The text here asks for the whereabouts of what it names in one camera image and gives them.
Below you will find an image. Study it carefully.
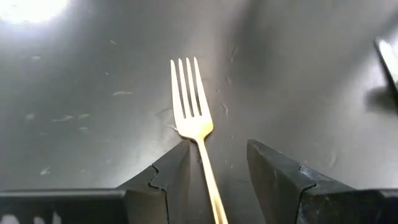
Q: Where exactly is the gold fork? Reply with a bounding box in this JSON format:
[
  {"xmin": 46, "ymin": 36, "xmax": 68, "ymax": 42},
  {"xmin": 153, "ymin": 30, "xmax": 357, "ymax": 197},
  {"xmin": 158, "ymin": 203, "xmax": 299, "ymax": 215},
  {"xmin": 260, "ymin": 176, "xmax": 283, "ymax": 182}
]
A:
[{"xmin": 169, "ymin": 57, "xmax": 230, "ymax": 224}]

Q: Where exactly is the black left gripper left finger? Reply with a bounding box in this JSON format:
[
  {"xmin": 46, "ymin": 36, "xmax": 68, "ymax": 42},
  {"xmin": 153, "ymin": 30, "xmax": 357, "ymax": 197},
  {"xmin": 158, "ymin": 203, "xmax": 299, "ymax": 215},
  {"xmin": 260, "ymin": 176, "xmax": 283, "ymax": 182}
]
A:
[{"xmin": 116, "ymin": 139, "xmax": 191, "ymax": 224}]

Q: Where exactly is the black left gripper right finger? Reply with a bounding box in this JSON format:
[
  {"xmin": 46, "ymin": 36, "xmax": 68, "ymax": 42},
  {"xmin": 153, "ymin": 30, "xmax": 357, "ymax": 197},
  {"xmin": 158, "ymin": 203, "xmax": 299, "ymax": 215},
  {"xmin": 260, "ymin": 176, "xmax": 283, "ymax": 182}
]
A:
[{"xmin": 248, "ymin": 139, "xmax": 382, "ymax": 224}]

